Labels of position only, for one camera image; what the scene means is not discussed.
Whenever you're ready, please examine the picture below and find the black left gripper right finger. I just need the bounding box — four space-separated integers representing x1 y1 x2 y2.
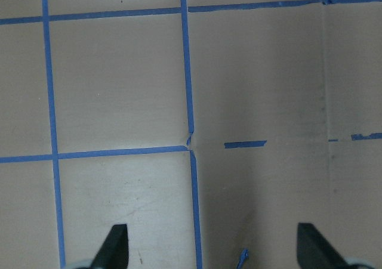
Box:
297 222 358 269

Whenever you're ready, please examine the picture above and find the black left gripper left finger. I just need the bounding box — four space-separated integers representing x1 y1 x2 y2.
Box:
91 224 129 269

